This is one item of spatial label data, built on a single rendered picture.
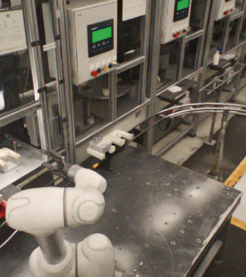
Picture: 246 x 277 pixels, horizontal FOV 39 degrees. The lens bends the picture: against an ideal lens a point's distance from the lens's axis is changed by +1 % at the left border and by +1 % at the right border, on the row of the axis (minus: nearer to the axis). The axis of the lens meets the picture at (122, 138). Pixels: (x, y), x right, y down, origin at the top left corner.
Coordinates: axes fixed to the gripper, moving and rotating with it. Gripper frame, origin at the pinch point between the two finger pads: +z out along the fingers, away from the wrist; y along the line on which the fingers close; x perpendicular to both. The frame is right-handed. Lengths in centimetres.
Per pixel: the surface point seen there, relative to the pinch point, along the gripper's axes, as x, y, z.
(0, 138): -15, -19, 64
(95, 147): -51, -22, 8
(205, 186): -87, -45, -62
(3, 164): 6.0, -15.1, 31.9
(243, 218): -150, -113, -78
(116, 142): -70, -26, 4
